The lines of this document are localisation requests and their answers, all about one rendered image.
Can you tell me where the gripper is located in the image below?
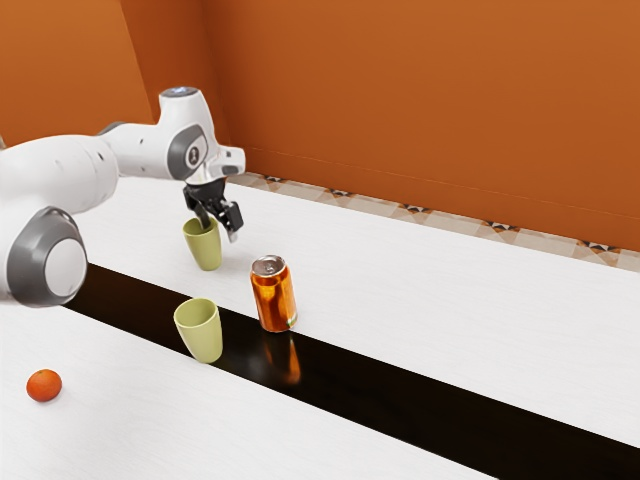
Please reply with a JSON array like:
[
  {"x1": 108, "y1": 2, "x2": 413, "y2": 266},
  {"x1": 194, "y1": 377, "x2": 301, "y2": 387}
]
[{"x1": 182, "y1": 178, "x2": 245, "y2": 244}]

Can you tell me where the green cup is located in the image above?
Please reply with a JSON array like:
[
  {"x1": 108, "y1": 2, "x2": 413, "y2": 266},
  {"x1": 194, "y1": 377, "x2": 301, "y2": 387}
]
[
  {"x1": 181, "y1": 215, "x2": 224, "y2": 273},
  {"x1": 173, "y1": 297, "x2": 224, "y2": 365}
]

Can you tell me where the orange can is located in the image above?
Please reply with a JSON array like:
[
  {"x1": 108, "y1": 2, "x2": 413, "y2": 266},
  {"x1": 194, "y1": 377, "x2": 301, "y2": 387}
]
[{"x1": 249, "y1": 254, "x2": 299, "y2": 334}]

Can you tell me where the orange fruit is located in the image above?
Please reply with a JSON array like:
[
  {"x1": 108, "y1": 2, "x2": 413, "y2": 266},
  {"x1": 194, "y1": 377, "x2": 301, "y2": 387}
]
[{"x1": 25, "y1": 368, "x2": 64, "y2": 404}]

